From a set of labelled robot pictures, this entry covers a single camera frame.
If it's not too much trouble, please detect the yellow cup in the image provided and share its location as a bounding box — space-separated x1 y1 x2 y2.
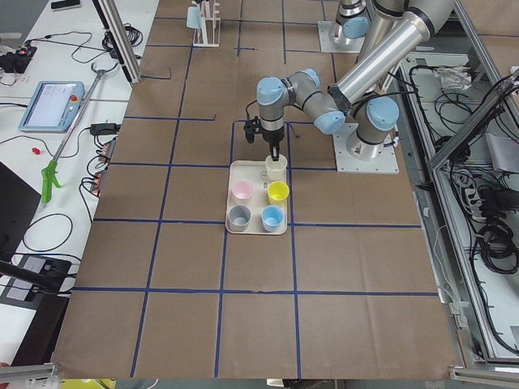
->
267 181 290 207

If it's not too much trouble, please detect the light blue cup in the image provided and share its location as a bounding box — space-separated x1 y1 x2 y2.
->
261 205 285 232
186 6 202 29

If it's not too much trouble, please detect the green handled reacher grabber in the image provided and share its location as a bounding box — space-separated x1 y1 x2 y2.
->
41 63 118 203

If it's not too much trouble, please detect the cream rabbit tray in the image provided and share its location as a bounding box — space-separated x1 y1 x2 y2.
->
225 160 287 235

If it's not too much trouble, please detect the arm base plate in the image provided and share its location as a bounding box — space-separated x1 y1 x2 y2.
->
332 128 399 174
318 21 364 54

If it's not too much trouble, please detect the grey cup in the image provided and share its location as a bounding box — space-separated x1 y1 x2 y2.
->
227 205 251 233

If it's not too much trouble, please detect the black power adapter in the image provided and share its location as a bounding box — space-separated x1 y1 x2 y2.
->
89 122 121 135

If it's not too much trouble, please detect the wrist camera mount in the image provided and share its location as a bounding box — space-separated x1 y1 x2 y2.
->
243 116 262 143

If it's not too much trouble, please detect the white wire cup rack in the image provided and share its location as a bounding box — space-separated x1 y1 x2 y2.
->
191 0 221 48

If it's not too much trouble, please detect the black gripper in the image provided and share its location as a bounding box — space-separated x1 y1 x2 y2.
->
262 128 283 160

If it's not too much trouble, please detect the white cup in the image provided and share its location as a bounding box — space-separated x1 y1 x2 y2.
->
265 155 288 182

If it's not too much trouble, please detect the pink cup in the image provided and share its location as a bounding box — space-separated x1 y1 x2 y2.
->
231 180 254 205

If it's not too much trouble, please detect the teach pendant tablet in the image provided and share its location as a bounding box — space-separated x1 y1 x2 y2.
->
19 81 85 133

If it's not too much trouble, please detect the aluminium frame post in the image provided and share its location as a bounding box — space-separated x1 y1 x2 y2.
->
92 0 142 84

